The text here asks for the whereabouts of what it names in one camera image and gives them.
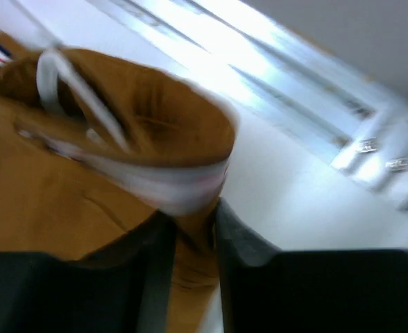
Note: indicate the brown trousers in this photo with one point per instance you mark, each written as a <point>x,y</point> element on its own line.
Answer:
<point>91,146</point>

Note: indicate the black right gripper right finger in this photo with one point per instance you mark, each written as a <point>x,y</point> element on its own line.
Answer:
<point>267,289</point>

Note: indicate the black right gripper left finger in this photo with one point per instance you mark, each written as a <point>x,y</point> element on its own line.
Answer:
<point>121,287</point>

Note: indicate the metal table edge rail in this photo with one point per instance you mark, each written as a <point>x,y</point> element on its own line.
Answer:
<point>359,128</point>

